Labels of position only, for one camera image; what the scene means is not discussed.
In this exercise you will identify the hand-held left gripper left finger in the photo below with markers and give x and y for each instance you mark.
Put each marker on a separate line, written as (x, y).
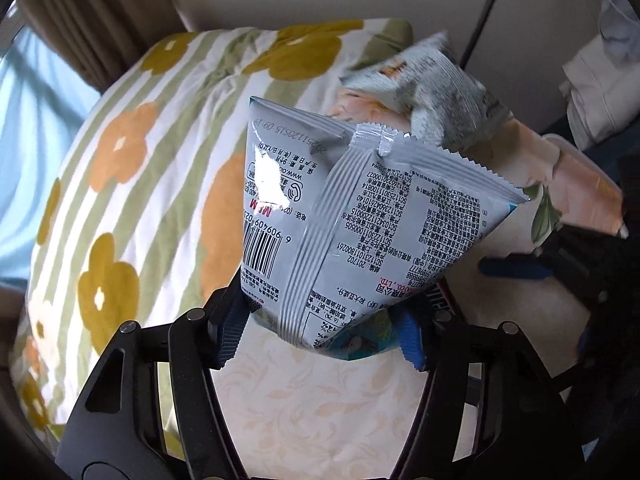
(231, 332)

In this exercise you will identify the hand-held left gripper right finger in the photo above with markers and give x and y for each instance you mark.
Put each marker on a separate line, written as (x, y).
(412, 337)

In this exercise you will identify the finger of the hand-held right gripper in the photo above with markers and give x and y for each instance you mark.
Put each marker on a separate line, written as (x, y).
(515, 267)

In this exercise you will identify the silver and blue snack bag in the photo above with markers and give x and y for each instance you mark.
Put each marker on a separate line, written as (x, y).
(360, 210)

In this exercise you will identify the flower print striped pillow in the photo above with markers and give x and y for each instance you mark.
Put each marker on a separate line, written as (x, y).
(150, 185)

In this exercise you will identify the grey crumpled snack packet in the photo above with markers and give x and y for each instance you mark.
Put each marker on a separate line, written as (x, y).
(440, 90)

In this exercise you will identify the white folded cloth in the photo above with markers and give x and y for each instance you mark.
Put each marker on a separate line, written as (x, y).
(605, 90)

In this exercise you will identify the light blue curtain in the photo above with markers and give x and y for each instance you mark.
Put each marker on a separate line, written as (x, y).
(35, 160)

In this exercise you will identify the beige curtain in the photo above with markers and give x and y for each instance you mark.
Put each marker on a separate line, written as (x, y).
(100, 15)

